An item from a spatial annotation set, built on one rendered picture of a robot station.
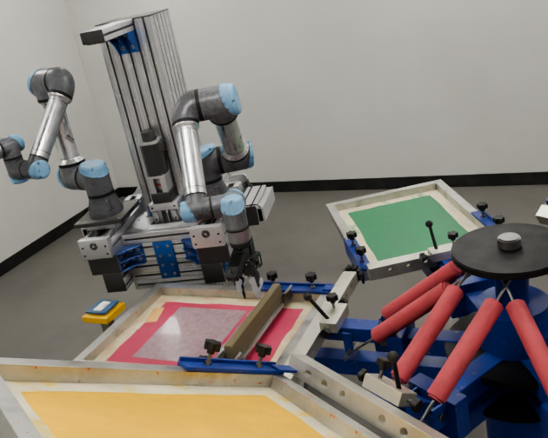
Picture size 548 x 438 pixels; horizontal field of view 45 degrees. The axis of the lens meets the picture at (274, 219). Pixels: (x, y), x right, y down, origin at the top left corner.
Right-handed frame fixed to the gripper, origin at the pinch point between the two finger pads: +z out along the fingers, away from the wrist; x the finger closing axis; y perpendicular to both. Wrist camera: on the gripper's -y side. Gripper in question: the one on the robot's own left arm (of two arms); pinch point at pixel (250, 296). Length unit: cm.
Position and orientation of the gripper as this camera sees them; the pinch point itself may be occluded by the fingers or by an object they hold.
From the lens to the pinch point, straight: 225.0
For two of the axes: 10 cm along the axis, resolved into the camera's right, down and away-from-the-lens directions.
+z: 1.9, 9.1, 3.6
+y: 3.9, -4.1, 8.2
